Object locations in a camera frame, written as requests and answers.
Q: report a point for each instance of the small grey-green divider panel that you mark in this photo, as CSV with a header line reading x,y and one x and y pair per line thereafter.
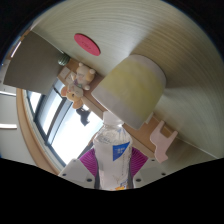
x,y
33,63

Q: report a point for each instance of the small round green cactus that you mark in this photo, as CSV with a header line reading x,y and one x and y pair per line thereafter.
x,y
63,60

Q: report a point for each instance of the flat round red coaster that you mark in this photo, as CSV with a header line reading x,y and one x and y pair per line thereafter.
x,y
86,44

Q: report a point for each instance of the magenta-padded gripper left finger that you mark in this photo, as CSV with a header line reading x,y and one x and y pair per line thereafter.
x,y
75,171

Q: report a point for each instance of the clear plastic water bottle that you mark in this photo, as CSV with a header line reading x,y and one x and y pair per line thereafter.
x,y
111,160

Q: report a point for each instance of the dark-framed window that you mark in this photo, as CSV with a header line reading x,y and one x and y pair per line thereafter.
x,y
66,133

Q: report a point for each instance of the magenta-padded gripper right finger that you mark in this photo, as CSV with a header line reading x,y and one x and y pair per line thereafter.
x,y
150,171

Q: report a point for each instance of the large grey-green divider panel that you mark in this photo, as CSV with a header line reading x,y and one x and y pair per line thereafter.
x,y
190,155

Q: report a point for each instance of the plush mouse toy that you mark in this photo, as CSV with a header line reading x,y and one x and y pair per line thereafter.
x,y
80,83

